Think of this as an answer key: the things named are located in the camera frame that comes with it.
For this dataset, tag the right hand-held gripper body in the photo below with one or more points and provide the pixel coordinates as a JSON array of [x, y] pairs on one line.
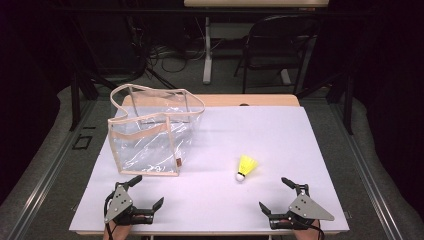
[[306, 208]]

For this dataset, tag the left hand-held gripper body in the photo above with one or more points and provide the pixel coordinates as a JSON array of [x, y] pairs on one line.
[[119, 203]]

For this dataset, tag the yellow shuttlecock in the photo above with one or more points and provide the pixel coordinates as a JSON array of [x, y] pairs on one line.
[[247, 164]]

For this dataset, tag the clear plastic bag beige trim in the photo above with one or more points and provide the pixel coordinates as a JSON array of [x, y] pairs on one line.
[[146, 133]]

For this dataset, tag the person's right hand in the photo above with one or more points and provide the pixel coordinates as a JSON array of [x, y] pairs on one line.
[[308, 234]]

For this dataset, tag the person's left hand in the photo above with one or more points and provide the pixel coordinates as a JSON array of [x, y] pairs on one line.
[[116, 232]]

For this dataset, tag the white-legged table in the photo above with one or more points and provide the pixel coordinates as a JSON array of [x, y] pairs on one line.
[[207, 60]]

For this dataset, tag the black folding chair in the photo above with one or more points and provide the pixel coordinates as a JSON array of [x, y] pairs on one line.
[[276, 40]]

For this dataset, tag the black floor socket frame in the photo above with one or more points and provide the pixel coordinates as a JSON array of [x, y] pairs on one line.
[[75, 142]]

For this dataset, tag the black frame post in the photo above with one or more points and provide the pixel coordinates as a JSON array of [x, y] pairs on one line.
[[75, 100]]

